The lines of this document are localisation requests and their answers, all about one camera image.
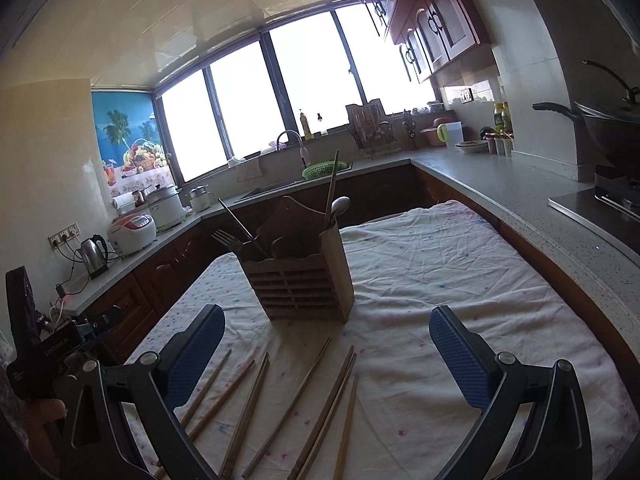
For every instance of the green dish mat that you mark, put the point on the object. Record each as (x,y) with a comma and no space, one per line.
(324,169)

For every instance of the fruit beach poster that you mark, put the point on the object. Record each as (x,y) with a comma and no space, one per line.
(132,152)

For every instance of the gas stove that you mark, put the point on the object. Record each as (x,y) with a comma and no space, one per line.
(609,209)

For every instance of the kitchen window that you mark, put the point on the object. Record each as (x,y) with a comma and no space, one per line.
(249,99)

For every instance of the yellow cap oil bottle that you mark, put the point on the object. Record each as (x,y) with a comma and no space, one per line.
(501,119)

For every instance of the large white cooker pot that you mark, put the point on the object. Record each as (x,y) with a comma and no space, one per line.
(165,207)

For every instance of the white red rice cooker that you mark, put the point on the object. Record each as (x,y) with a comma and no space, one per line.
(131,233)

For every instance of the wooden chopstick right one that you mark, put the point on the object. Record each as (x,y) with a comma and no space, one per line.
(323,415)

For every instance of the clear jug green lid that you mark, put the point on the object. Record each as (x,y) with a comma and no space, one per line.
(450,133)

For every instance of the pink storage box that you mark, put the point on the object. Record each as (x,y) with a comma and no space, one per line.
(430,133)

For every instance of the wooden chopstick thin curved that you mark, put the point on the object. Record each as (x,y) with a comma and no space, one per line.
(327,421)

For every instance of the metal spoon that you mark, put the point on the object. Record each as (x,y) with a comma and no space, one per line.
(339,206)

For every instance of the small white steamer pot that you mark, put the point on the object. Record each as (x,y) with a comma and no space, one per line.
(199,198)

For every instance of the upper wooden cabinets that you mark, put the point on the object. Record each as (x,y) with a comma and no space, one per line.
(431,34)

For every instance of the wooden chopstick right three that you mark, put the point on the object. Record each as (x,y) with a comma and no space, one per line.
(234,448)

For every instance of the yellow dish soap bottle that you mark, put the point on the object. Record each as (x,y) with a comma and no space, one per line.
(305,125)

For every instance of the left hand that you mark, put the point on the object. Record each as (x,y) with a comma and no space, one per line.
(37,415)

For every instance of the electric kettle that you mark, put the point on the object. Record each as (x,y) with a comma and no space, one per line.
(93,253)

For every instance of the black wok with lid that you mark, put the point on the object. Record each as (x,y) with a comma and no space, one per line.
(614,128)

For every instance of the white floral tablecloth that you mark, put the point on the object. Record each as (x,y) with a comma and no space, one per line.
(410,415)

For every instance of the kitchen sink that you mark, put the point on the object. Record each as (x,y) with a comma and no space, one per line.
(272,187)

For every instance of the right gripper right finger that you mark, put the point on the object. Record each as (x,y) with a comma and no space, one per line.
(469,359)

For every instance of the metal fork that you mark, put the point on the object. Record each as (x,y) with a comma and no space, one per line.
(235,237)

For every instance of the wooden utensil holder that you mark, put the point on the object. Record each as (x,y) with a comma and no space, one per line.
(297,265)

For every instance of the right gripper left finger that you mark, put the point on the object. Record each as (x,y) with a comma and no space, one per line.
(186,355)

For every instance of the dish drying rack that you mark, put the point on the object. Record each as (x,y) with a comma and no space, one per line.
(371,129)

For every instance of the wall power outlet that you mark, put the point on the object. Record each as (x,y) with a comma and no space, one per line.
(64,236)

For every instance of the wooden chopstick under gripper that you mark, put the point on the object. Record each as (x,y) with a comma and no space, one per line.
(212,408)

